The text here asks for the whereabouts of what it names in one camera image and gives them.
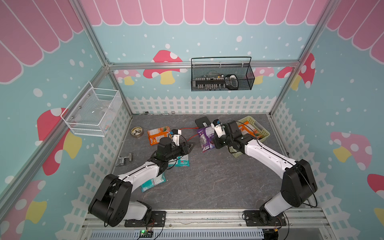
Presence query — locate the purple candy bag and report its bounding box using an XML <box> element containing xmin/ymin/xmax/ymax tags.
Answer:
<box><xmin>198</xmin><ymin>127</ymin><xmax>215</xmax><ymax>153</ymax></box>

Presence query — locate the orange mango candy bag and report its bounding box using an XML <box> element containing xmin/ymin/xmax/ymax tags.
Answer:
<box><xmin>238</xmin><ymin>121</ymin><xmax>260</xmax><ymax>139</ymax></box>

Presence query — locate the black wire wall basket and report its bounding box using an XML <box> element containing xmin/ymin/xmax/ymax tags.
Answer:
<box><xmin>191</xmin><ymin>57</ymin><xmax>255</xmax><ymax>92</ymax></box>

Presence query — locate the white wire wall basket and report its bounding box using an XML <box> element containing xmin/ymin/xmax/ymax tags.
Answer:
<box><xmin>61</xmin><ymin>82</ymin><xmax>123</xmax><ymax>137</ymax></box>

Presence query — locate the orange candy bag far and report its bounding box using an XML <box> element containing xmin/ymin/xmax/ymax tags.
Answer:
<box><xmin>147</xmin><ymin>126</ymin><xmax>171</xmax><ymax>146</ymax></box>

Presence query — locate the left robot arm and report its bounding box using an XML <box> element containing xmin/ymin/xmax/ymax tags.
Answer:
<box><xmin>88</xmin><ymin>137</ymin><xmax>194</xmax><ymax>227</ymax></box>

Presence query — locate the teal candy bag left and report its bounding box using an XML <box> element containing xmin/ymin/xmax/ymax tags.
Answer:
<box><xmin>141</xmin><ymin>173</ymin><xmax>167</xmax><ymax>193</ymax></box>

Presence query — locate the aluminium front rail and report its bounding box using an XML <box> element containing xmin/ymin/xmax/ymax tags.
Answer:
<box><xmin>77</xmin><ymin>209</ymin><xmax>336</xmax><ymax>240</ymax></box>

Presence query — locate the metal fitting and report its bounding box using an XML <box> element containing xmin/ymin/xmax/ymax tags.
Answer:
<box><xmin>116</xmin><ymin>153</ymin><xmax>133</xmax><ymax>167</ymax></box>

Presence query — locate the green circuit board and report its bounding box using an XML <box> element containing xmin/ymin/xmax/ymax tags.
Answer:
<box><xmin>138</xmin><ymin>230</ymin><xmax>154</xmax><ymax>239</ymax></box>

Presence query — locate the green plastic basket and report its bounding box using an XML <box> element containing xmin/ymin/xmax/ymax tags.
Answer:
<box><xmin>228</xmin><ymin>116</ymin><xmax>268</xmax><ymax>160</ymax></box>

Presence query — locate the red cable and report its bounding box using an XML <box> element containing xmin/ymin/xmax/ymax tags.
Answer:
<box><xmin>179</xmin><ymin>127</ymin><xmax>201</xmax><ymax>145</ymax></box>

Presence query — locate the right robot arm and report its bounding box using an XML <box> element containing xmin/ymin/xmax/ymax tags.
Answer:
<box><xmin>211</xmin><ymin>120</ymin><xmax>318</xmax><ymax>225</ymax></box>

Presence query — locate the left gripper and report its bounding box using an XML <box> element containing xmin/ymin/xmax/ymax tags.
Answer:
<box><xmin>166</xmin><ymin>141</ymin><xmax>196</xmax><ymax>161</ymax></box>

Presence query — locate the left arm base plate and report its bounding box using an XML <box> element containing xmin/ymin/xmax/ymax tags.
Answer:
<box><xmin>124</xmin><ymin>211</ymin><xmax>167</xmax><ymax>228</ymax></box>

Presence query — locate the teal mint candy bag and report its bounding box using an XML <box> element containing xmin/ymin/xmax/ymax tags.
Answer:
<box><xmin>169</xmin><ymin>155</ymin><xmax>190</xmax><ymax>167</ymax></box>

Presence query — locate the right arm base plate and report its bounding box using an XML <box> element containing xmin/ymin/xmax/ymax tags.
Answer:
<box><xmin>242</xmin><ymin>210</ymin><xmax>287</xmax><ymax>228</ymax></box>

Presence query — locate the black box device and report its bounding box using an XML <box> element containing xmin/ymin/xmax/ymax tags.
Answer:
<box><xmin>195</xmin><ymin>116</ymin><xmax>212</xmax><ymax>129</ymax></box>

